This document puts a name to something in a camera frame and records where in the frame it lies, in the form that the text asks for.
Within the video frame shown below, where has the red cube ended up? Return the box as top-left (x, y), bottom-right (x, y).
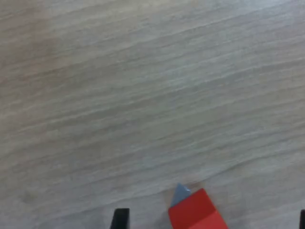
top-left (168, 187), bottom-right (230, 229)

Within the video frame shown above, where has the blue-grey tape patch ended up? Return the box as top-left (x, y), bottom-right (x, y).
top-left (170, 182), bottom-right (193, 207)

